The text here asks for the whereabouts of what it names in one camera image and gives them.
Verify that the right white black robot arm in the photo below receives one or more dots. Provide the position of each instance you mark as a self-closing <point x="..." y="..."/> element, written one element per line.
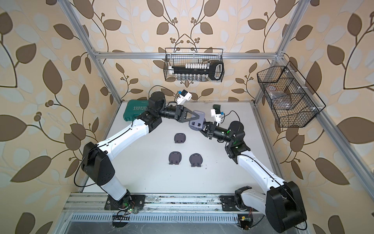
<point x="280" y="201"/>

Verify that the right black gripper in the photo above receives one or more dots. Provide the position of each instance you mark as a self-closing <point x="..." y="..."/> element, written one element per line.
<point x="209" y="133"/>

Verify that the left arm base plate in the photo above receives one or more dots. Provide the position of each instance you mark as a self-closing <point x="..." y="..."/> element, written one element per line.
<point x="129" y="201"/>

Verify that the plastic bag in basket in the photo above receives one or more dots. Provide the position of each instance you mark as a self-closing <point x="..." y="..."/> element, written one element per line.
<point x="279" y="99"/>

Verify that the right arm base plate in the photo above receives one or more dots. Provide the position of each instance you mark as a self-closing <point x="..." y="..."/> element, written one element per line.
<point x="229" y="202"/>

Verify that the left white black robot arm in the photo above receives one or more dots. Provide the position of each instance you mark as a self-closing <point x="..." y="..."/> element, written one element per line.
<point x="97" y="158"/>

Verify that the grey phone stand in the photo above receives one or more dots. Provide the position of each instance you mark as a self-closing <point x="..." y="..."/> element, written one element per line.
<point x="174" y="158"/>
<point x="180" y="138"/>
<point x="200" y="123"/>
<point x="196" y="160"/>

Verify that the right black wire basket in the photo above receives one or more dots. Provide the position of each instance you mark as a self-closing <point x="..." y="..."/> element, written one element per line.
<point x="291" y="98"/>

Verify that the green plastic tool case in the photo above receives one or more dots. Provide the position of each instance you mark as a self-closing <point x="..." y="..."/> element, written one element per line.
<point x="135" y="108"/>

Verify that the green black handled tool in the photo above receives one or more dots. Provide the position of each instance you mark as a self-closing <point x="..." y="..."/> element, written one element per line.
<point x="216" y="107"/>

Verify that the socket bit set holder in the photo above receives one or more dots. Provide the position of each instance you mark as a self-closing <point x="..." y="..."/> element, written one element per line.
<point x="212" y="70"/>

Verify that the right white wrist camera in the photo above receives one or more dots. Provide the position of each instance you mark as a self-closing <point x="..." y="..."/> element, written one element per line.
<point x="217" y="115"/>

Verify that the black wire basket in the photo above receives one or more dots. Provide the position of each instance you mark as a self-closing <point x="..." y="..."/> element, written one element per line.
<point x="291" y="98"/>
<point x="181" y="56"/>

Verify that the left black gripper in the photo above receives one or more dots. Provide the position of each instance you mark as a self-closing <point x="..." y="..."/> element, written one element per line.
<point x="179" y="113"/>

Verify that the back black wire basket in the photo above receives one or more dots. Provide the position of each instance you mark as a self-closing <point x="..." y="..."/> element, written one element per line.
<point x="181" y="56"/>

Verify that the aluminium mounting rail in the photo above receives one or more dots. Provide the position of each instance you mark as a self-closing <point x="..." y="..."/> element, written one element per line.
<point x="154" y="203"/>

